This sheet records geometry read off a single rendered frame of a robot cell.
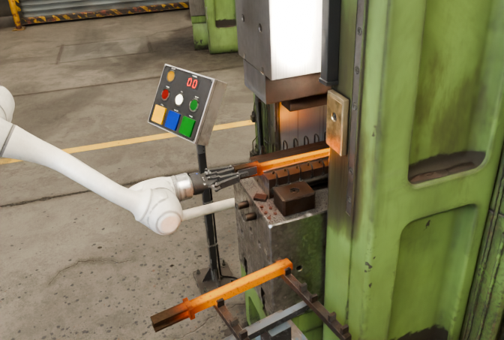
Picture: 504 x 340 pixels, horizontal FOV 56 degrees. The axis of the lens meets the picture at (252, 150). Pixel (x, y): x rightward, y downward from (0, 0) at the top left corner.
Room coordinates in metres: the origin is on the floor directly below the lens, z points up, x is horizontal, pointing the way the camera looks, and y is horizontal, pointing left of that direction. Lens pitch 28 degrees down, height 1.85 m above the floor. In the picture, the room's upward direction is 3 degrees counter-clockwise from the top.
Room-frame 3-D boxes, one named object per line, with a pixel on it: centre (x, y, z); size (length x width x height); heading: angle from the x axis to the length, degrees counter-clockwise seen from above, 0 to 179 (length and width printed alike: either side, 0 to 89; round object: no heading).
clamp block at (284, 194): (1.33, -0.13, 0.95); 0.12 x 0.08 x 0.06; 109
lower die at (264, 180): (1.55, -0.22, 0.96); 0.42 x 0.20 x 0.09; 109
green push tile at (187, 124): (1.82, 0.26, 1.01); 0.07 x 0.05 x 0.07; 44
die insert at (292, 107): (1.54, -0.26, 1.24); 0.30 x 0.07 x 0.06; 109
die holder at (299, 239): (1.50, -0.25, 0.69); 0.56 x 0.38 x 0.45; 109
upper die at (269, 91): (1.55, -0.22, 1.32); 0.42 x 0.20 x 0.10; 109
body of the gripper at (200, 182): (1.39, 0.17, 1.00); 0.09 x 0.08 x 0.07; 109
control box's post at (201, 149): (1.98, 0.24, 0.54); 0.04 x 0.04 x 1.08; 19
